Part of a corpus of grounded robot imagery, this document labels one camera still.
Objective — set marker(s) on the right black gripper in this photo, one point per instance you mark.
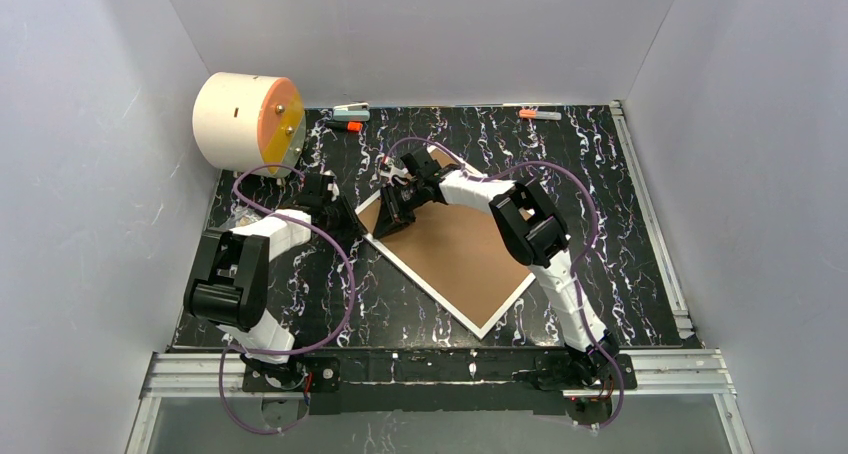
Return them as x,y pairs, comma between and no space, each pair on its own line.
399,208

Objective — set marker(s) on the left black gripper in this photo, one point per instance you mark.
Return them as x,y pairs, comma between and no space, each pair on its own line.
344,216

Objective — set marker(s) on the white picture frame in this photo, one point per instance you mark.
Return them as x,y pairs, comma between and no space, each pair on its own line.
484,328

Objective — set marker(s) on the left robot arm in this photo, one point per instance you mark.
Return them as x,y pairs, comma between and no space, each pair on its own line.
229,279

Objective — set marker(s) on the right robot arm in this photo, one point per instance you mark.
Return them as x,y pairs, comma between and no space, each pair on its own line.
534,232

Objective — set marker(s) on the black orange marker pen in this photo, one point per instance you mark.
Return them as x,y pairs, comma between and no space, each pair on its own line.
347,126

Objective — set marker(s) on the cream cylindrical drum device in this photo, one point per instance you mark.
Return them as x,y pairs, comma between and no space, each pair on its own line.
244,122

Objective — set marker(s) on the orange grey utility knife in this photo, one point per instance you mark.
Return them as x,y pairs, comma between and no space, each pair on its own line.
540,115

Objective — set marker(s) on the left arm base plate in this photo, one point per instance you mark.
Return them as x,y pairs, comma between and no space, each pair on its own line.
300,374

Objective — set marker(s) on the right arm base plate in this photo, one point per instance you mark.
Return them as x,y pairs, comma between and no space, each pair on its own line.
556,375

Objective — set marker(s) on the aluminium rail front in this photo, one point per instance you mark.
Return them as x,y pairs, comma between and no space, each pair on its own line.
658,371

